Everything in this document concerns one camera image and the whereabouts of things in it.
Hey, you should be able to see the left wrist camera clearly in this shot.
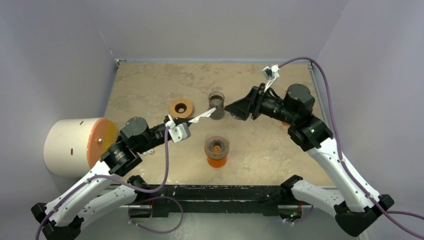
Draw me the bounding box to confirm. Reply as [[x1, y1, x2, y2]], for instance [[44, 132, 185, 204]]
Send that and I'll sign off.
[[164, 115, 191, 143]]

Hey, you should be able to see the white paper coffee filter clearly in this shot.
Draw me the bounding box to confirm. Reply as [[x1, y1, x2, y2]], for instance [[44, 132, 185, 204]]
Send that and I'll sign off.
[[188, 107, 216, 124]]

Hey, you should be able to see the white cylinder with orange lid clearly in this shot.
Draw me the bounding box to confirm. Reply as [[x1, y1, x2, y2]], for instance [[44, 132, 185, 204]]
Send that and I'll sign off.
[[43, 117, 119, 178]]

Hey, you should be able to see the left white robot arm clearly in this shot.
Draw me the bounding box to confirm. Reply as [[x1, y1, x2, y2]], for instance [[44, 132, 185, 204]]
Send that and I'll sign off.
[[31, 115, 195, 240]]

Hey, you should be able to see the smoked glass carafe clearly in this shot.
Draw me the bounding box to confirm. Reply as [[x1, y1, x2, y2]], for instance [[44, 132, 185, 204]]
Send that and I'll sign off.
[[208, 91, 225, 120]]

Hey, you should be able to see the light wooden dripper ring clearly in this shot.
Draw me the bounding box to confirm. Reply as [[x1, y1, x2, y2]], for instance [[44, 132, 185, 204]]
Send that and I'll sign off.
[[168, 98, 195, 119]]

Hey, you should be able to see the dark wooden dripper ring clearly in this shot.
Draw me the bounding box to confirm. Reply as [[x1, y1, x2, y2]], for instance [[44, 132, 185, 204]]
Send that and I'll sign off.
[[204, 135, 231, 161]]

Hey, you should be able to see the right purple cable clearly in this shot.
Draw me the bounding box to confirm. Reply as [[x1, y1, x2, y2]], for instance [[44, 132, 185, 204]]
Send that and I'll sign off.
[[276, 57, 424, 240]]

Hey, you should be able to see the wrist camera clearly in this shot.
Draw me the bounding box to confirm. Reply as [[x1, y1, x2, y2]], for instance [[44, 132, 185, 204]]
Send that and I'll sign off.
[[164, 115, 191, 143], [261, 64, 280, 92]]

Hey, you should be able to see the orange glass carafe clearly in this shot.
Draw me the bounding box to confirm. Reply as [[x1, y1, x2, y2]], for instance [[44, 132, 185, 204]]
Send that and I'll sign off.
[[207, 145, 227, 168]]

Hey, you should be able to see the clear glass dripper cone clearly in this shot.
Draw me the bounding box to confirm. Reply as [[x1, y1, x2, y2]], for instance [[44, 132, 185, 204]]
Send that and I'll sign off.
[[204, 131, 230, 160]]

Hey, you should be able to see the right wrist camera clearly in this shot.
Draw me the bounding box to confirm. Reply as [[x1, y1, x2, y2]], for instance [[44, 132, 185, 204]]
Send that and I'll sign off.
[[261, 64, 280, 92]]

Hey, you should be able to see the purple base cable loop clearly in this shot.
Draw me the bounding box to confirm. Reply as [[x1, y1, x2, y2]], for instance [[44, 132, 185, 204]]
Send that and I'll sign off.
[[127, 194, 184, 234]]

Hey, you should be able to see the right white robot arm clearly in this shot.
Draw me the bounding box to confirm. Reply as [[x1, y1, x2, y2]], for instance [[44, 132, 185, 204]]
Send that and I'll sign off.
[[224, 84, 394, 237]]

